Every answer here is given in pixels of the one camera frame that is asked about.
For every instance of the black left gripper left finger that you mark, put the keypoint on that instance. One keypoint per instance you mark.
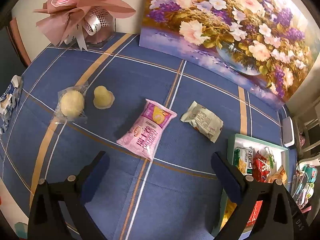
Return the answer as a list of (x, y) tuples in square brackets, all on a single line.
[(46, 219)]

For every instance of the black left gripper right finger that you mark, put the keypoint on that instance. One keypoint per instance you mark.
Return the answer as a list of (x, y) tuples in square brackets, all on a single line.
[(274, 220)]

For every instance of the round yellow pastry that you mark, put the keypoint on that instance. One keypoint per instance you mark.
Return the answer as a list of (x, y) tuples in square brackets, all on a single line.
[(71, 104)]

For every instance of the pink snack packet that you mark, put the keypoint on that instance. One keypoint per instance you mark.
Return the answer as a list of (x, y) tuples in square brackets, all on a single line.
[(144, 135)]

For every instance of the yellow jelly cup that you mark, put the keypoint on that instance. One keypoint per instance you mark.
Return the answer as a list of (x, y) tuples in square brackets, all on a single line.
[(103, 98)]

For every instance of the pile of small trinkets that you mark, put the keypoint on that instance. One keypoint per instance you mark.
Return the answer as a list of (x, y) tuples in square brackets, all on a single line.
[(303, 184)]

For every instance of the orange yellow snack packet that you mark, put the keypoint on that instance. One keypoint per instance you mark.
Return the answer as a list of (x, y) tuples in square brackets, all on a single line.
[(280, 174)]

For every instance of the red snack packet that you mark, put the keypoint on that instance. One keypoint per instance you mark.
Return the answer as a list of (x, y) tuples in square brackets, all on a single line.
[(260, 168)]

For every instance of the white teal snack tray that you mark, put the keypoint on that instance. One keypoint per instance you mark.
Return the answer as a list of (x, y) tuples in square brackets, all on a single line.
[(275, 155)]

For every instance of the green white snack packet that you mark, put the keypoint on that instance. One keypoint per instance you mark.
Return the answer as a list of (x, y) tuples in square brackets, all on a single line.
[(243, 160)]

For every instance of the white power adapter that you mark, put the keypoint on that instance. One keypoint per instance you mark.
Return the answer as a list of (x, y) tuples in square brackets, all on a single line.
[(288, 136)]

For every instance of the white lattice shelf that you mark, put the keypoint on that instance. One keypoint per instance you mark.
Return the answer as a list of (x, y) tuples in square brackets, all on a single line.
[(306, 130)]

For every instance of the blue white wrapper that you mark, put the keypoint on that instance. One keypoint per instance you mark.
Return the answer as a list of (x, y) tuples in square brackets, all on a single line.
[(9, 101)]

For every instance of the beige snack packet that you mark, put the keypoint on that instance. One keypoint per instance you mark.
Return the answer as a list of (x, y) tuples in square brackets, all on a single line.
[(203, 120)]

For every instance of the blue plaid tablecloth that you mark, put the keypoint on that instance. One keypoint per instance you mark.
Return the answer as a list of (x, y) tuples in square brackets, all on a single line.
[(174, 196)]

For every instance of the floral painting canvas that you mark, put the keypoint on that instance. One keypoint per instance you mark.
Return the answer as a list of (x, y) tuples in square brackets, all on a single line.
[(268, 47)]

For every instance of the pink flower bouquet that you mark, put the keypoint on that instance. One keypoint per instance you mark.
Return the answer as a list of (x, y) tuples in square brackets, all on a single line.
[(76, 19)]

